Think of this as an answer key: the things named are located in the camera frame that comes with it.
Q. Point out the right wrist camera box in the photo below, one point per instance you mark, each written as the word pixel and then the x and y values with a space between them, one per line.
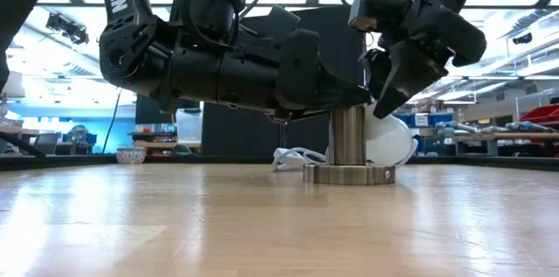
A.
pixel 375 6

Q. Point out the brown desk with black leg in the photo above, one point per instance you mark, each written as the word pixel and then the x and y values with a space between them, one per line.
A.
pixel 17 130

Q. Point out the low shelf with books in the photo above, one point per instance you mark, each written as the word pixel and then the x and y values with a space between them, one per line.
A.
pixel 153 137

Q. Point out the dark mesh chair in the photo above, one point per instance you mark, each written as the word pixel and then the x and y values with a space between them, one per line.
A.
pixel 46 142

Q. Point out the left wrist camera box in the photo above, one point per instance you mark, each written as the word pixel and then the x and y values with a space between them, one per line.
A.
pixel 284 23

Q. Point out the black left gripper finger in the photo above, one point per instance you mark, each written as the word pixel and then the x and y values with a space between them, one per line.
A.
pixel 340 91

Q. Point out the clear plastic tub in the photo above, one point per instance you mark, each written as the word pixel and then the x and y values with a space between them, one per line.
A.
pixel 188 126

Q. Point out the small patterned ceramic bowl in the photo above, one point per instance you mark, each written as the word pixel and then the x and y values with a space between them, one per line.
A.
pixel 131 155

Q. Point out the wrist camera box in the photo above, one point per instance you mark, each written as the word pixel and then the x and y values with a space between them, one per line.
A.
pixel 284 23
pixel 375 6

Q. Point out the red plastic bin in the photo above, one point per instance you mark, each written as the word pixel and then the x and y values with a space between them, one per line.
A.
pixel 543 115

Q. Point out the small black ceiling device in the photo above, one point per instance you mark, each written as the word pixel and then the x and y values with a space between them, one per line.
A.
pixel 522 39

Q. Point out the grey patterned bag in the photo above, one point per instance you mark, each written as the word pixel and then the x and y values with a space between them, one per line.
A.
pixel 78 133

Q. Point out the white globe lightbulb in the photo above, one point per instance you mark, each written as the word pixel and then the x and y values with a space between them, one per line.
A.
pixel 388 137

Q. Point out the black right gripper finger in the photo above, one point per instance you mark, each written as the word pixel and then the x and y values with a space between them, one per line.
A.
pixel 406 80
pixel 371 71

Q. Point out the row of blue bins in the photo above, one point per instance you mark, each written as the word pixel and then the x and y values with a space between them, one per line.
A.
pixel 432 119

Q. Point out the black ceiling camera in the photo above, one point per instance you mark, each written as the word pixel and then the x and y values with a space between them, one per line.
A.
pixel 65 28

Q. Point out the wooden workbench with parts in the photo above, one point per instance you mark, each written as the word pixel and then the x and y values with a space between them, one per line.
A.
pixel 502 137

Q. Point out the black monitor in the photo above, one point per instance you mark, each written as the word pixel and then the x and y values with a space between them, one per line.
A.
pixel 150 108

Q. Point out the black aluminium table frame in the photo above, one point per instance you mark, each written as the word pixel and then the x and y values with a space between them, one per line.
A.
pixel 65 161

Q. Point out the brass lamp socket base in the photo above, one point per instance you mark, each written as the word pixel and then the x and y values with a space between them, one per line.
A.
pixel 349 174

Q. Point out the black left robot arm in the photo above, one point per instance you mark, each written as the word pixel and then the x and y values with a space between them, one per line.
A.
pixel 131 50

